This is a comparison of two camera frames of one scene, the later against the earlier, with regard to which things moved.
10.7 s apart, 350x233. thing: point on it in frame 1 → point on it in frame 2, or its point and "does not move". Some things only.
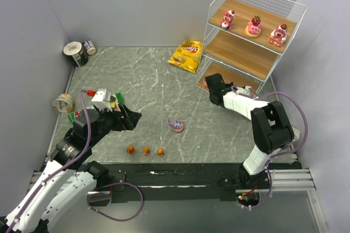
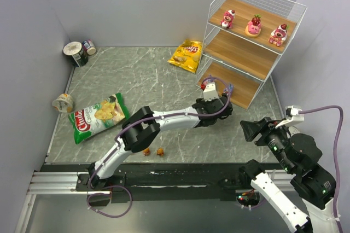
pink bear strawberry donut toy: (253, 30) does not move
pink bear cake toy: (279, 35) does not move
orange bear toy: (160, 152) does not move
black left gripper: (120, 118) → (222, 106)
